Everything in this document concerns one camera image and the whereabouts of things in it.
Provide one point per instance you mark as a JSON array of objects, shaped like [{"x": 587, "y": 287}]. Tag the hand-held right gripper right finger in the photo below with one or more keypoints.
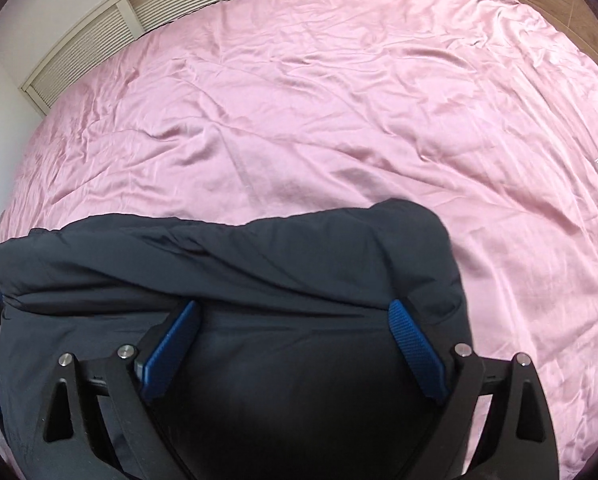
[{"x": 419, "y": 350}]

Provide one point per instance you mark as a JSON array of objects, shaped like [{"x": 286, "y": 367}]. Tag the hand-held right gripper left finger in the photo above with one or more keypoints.
[{"x": 171, "y": 345}]

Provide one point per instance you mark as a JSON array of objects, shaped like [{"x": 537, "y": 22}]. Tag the cream louvered wall panel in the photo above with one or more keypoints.
[{"x": 79, "y": 45}]

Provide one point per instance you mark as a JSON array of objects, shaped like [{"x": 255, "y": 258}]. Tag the black puffer jacket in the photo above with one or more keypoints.
[{"x": 279, "y": 260}]

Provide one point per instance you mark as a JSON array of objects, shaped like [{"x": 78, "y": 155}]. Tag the pink bed sheet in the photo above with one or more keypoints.
[{"x": 304, "y": 110}]

